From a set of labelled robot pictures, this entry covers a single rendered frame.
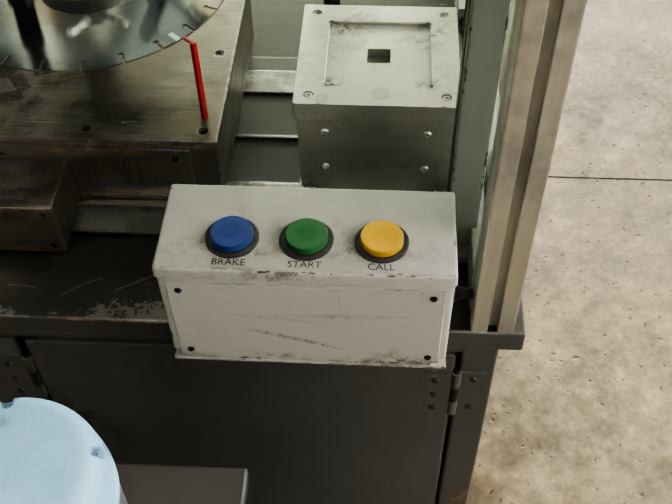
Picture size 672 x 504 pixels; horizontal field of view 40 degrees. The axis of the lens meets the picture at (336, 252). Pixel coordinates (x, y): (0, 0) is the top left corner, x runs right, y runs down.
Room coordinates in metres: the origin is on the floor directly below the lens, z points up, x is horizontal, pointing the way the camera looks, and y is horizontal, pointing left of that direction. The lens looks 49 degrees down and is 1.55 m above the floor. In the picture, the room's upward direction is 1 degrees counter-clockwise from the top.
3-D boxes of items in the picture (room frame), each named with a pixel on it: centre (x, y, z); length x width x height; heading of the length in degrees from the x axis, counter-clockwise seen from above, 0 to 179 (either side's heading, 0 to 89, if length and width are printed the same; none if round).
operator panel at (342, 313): (0.59, 0.03, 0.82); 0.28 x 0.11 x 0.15; 86
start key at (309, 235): (0.58, 0.03, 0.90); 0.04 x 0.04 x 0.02
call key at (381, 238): (0.57, -0.04, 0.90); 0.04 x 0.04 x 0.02
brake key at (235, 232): (0.58, 0.10, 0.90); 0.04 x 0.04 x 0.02
